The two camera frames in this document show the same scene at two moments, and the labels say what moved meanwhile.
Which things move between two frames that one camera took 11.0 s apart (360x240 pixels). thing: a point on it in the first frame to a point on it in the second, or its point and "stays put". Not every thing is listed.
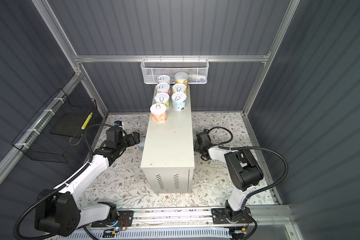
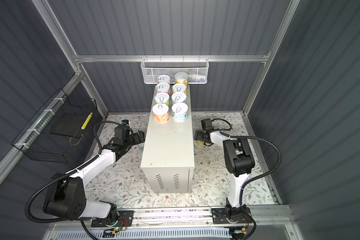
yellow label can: x=163 y=98 stays put
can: x=179 y=87 stays put
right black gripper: x=196 y=146 to x=199 y=135
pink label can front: x=164 y=78 stays put
